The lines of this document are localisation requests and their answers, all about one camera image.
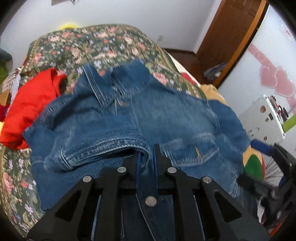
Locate blue denim jacket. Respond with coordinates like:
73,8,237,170
22,59,258,241

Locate dark clothes on floor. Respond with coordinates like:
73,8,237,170
203,62,227,83

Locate colourful cushion green red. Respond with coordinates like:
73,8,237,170
243,145,265,181

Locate white appliance box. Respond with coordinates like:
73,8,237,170
239,94,286,145

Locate red folded garment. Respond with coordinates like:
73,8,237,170
1,68,67,150

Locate brown wooden door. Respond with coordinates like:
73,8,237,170
196,1,267,84

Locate floral green bedspread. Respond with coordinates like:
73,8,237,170
1,24,204,238

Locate yellow round object behind bed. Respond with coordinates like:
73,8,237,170
58,23,79,31

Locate pink heart wall decoration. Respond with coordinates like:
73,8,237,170
247,44,295,113

